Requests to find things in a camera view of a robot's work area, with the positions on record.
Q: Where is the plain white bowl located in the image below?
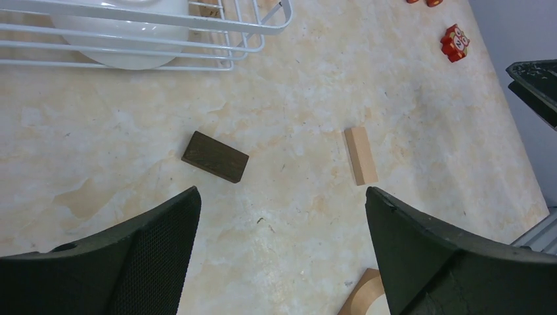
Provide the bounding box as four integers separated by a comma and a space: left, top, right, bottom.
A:
51, 15, 189, 70

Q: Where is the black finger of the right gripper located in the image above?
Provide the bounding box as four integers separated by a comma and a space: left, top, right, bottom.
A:
506, 59, 556, 131

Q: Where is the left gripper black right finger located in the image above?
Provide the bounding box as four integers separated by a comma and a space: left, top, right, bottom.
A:
365, 186, 556, 314

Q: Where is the light wooden block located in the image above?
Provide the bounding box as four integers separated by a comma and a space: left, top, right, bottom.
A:
344, 127, 379, 186

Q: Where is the white wire dish rack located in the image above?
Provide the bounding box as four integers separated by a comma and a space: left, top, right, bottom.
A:
1, 1, 292, 72

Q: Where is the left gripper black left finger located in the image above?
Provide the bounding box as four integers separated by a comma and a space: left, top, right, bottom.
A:
1, 187, 202, 314

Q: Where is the dark brown wooden block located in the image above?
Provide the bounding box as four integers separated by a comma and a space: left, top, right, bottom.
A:
181, 131, 249, 184

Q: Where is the arched wooden block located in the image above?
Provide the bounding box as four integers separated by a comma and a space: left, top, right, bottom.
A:
338, 268, 390, 315

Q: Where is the red owl number toy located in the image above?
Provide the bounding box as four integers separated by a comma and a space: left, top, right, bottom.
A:
440, 24, 470, 63

